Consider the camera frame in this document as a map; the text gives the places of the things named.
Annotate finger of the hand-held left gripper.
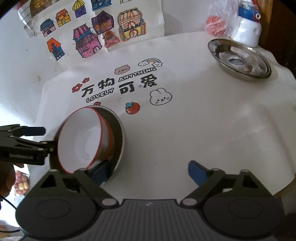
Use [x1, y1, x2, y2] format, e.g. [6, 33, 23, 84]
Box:
[0, 124, 46, 138]
[0, 136, 58, 154]

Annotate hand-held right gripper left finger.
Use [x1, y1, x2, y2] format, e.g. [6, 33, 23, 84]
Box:
[40, 161, 118, 207]

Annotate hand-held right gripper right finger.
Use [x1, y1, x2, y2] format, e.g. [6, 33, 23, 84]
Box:
[181, 160, 257, 206]

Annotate white bowl with red rim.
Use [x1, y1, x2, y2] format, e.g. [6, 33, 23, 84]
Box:
[57, 107, 104, 175]
[92, 107, 114, 163]

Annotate stainless steel bowl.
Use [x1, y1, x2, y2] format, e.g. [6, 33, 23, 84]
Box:
[50, 105, 126, 186]

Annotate large stainless steel plate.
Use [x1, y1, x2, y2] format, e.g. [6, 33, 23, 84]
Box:
[207, 38, 272, 81]

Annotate person's left hand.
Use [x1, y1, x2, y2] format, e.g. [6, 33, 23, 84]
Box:
[0, 162, 16, 198]

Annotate bag of colourful snacks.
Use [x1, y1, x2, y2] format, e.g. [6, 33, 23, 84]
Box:
[13, 171, 30, 197]

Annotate white printed tablecloth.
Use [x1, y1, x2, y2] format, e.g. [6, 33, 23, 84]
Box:
[28, 31, 296, 202]

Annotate colourful house drawing paper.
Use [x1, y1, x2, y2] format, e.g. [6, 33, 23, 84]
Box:
[18, 0, 164, 61]

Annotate white and blue penguin bottle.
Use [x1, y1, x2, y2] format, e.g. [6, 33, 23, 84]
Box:
[232, 0, 262, 47]

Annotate red round object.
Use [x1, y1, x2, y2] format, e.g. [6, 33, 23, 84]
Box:
[206, 15, 226, 37]

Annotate clear plastic bag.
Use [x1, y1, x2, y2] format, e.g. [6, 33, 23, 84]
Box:
[205, 0, 242, 39]

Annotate black cable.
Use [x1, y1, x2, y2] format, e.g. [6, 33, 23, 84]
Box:
[0, 197, 22, 235]

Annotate brown wooden door frame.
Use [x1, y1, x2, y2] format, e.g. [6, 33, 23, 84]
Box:
[257, 0, 278, 54]

